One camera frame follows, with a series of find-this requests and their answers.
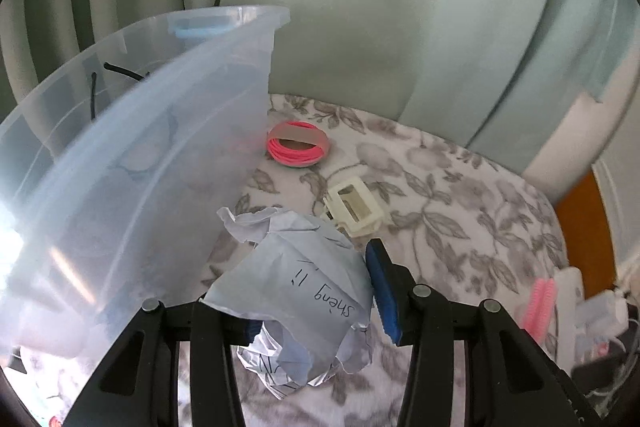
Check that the pink comb hair clip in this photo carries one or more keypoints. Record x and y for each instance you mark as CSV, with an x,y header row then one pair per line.
x,y
540,309

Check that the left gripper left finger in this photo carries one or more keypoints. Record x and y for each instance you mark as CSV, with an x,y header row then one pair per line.
x,y
136,383

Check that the white charger block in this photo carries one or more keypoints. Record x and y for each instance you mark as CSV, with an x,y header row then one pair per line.
x,y
601,317

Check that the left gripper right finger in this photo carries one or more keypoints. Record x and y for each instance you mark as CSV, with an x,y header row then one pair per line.
x,y
509,380

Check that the black beaded headband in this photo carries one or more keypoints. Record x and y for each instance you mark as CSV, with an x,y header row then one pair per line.
x,y
107,87

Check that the clear plastic storage bin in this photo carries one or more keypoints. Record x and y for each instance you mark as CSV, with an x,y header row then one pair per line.
x,y
98,215

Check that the white paper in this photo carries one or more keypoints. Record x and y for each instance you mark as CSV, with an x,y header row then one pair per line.
x,y
308,287

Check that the orange wooden headboard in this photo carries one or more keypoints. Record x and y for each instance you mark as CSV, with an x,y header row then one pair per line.
x,y
587,235

